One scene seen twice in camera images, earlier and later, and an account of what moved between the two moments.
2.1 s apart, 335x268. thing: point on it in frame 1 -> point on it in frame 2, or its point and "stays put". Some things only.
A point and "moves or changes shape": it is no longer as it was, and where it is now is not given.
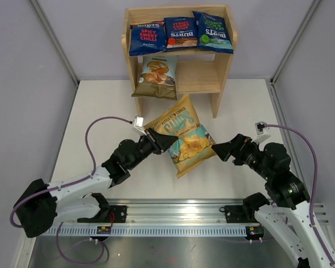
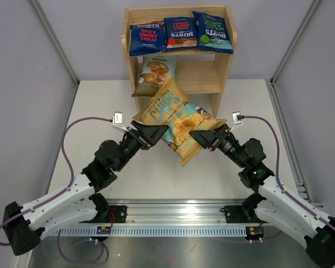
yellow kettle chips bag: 194,146 moves or changes shape
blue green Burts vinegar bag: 213,33 stays put
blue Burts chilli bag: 180,32 stays put
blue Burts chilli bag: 147,38 stays put
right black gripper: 237,149 -> 211,138
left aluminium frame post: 54,41 stays put
